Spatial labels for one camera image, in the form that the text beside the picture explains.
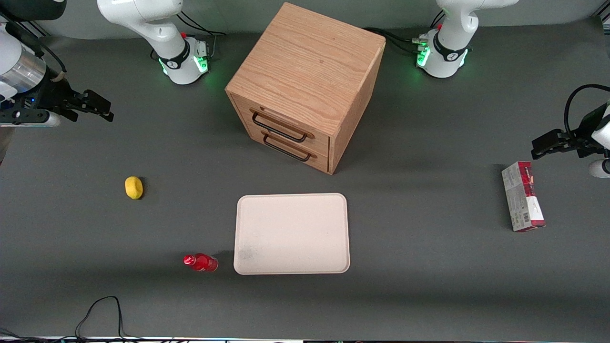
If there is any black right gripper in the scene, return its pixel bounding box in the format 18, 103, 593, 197
19, 78, 115, 123

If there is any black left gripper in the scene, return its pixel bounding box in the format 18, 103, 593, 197
531, 106, 610, 160

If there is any red coke bottle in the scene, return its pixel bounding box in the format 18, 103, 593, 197
183, 253, 219, 273

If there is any beige rectangular tray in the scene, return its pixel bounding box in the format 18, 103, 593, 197
233, 192, 351, 275

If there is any grey and red carton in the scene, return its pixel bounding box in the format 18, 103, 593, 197
501, 161, 547, 233

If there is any yellow lemon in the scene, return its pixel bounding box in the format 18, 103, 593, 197
124, 176, 144, 201

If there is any wooden drawer cabinet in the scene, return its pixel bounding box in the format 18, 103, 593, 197
225, 2, 386, 175

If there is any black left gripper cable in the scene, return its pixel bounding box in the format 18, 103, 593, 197
564, 84, 610, 139

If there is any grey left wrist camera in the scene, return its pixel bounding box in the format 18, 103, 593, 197
588, 159, 610, 179

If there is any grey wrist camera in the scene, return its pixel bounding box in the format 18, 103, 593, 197
0, 109, 61, 128
588, 159, 610, 179

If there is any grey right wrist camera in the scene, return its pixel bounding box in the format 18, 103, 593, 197
0, 109, 61, 128

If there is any aluminium frame rail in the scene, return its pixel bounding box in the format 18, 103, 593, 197
0, 10, 50, 38

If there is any black right arm base cable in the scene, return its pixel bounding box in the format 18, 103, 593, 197
175, 10, 227, 61

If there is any black arm base cable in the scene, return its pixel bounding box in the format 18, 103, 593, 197
364, 9, 447, 56
175, 10, 227, 61

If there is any long black drawer handle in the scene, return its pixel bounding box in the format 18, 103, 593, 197
251, 111, 308, 143

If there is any black left arm base cable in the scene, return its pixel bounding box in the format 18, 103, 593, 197
364, 9, 447, 56

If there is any short black drawer handle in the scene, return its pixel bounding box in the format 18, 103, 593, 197
263, 134, 312, 162

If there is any thin black looped floor cable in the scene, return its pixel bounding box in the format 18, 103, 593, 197
0, 296, 178, 343

